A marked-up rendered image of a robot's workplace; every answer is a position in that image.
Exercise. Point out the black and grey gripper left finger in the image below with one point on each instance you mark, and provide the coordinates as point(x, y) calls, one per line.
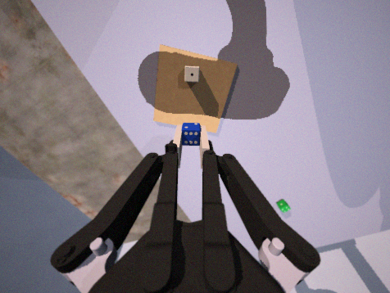
point(90, 253)

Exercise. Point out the white die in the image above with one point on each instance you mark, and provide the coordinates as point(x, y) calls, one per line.
point(191, 74)

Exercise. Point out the green die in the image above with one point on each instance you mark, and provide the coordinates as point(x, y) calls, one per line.
point(283, 205)

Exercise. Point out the tan flat mat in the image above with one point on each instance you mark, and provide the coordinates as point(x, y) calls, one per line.
point(179, 102)

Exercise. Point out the blue die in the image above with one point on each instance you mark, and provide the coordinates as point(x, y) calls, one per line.
point(191, 133)

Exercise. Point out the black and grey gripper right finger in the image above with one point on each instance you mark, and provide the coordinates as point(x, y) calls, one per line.
point(283, 253)

